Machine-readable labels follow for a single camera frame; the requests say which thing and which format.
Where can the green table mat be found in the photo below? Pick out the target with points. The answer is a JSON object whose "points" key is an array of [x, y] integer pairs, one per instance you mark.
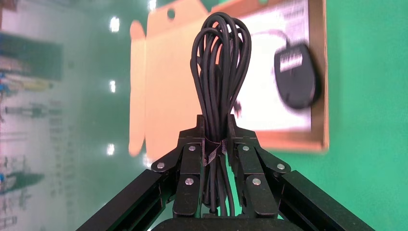
{"points": [[366, 95]]}

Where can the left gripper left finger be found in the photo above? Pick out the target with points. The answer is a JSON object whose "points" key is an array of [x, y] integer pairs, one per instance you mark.
{"points": [[189, 178]]}

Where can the white printed paper sheet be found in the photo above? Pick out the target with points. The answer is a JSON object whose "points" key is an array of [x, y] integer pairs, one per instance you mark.
{"points": [[264, 95]]}

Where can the orange cardboard box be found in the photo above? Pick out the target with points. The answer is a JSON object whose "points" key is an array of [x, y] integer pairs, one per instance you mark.
{"points": [[165, 79]]}

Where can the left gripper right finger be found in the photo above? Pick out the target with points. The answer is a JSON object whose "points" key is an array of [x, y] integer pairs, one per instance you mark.
{"points": [[258, 191]]}

